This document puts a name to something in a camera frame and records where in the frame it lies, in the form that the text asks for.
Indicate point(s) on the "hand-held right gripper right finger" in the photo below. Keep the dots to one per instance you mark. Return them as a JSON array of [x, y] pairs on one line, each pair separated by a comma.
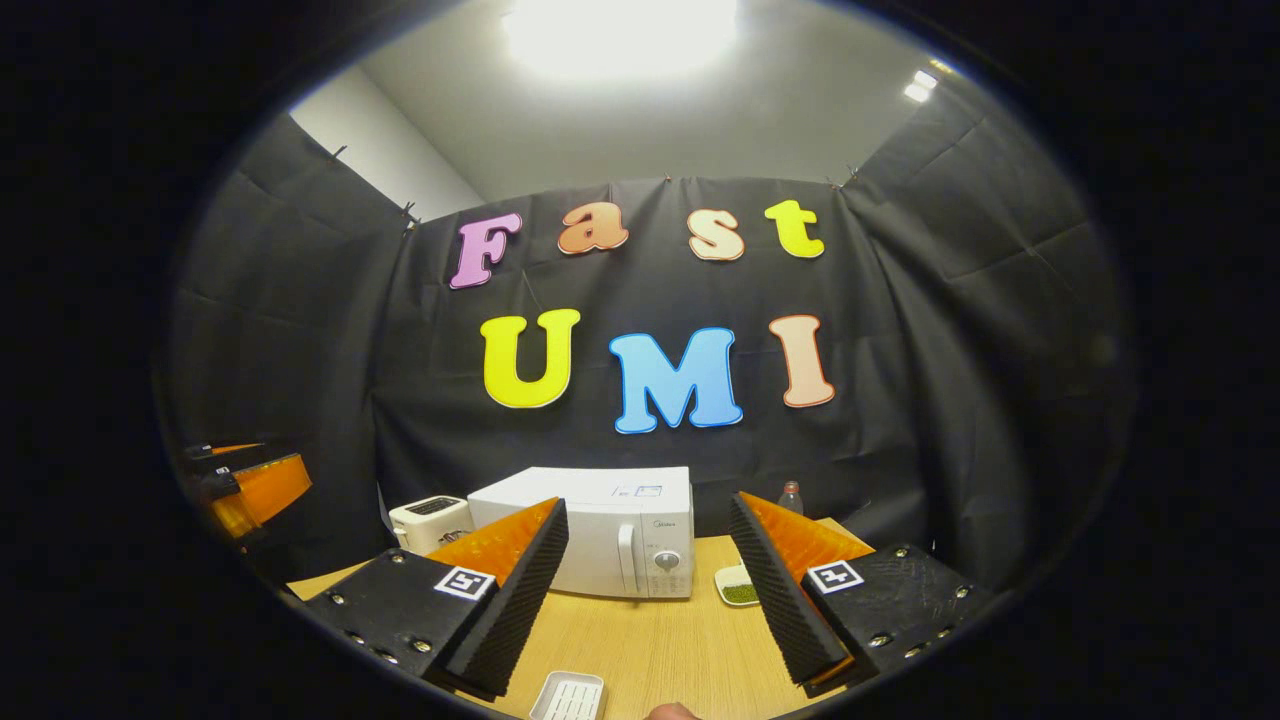
[[785, 600]]

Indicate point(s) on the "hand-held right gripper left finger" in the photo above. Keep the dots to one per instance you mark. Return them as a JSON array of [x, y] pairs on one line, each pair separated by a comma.
[[510, 610]]

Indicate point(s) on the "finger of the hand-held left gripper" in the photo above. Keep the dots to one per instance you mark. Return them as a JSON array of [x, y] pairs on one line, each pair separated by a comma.
[[265, 490], [225, 450]]

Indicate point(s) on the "white microwave oven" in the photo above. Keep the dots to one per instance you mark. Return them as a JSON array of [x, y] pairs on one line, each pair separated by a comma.
[[600, 530]]

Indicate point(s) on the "white divided dish of beans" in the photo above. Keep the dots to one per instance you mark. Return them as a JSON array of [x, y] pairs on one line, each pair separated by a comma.
[[736, 588]]

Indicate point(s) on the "clear plastic water bottle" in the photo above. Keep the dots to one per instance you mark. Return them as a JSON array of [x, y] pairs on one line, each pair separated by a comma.
[[790, 498]]

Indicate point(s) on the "white ribbed tray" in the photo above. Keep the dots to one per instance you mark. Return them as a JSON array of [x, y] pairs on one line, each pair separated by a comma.
[[568, 697]]

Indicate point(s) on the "white toaster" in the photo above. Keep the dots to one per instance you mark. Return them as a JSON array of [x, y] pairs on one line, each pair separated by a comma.
[[425, 520]]

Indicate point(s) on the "black backdrop cloth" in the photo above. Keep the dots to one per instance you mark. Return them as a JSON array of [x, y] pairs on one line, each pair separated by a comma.
[[950, 350]]

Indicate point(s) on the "small ceiling light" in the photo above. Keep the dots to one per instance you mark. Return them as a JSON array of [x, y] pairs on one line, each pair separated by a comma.
[[920, 86]]

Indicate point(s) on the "long ceiling light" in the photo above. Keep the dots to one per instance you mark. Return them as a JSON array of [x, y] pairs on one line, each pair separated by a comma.
[[620, 35]]

